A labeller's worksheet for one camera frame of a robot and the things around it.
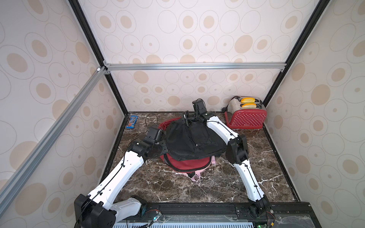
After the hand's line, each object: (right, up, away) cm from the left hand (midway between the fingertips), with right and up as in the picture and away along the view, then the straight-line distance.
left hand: (169, 147), depth 77 cm
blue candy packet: (-33, +17, +37) cm, 52 cm away
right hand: (0, +14, +12) cm, 18 cm away
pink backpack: (+16, -18, +8) cm, 26 cm away
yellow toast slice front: (+53, +25, +20) cm, 62 cm away
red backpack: (+9, -12, +5) cm, 16 cm away
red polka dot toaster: (+51, +21, +21) cm, 59 cm away
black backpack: (+17, +2, +13) cm, 21 cm away
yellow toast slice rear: (+53, +30, +23) cm, 65 cm away
